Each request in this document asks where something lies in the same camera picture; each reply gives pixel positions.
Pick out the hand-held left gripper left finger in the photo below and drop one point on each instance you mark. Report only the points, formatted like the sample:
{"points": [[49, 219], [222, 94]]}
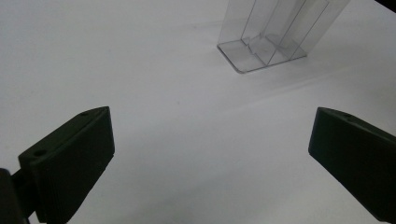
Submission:
{"points": [[71, 161]]}

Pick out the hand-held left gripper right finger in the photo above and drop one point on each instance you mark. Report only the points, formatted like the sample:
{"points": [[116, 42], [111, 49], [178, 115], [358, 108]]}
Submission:
{"points": [[355, 161]]}

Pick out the clear plastic compartment organizer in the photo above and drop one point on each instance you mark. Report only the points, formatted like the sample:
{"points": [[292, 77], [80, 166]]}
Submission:
{"points": [[271, 34]]}

